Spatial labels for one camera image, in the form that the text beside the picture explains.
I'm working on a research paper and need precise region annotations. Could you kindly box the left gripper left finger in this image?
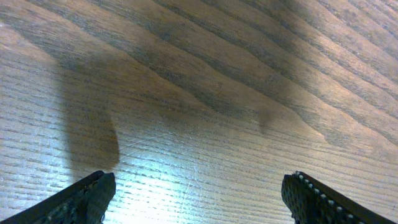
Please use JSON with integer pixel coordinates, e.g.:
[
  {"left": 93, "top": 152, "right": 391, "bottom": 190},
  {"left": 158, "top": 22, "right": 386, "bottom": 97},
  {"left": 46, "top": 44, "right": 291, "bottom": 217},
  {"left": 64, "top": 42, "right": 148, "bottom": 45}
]
[{"left": 1, "top": 170, "right": 116, "bottom": 224}]

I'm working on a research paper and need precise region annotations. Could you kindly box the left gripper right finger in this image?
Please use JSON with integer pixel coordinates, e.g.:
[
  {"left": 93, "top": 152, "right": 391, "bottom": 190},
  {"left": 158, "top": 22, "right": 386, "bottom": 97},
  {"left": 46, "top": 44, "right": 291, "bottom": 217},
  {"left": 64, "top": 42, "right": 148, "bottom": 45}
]
[{"left": 281, "top": 171, "right": 395, "bottom": 224}]

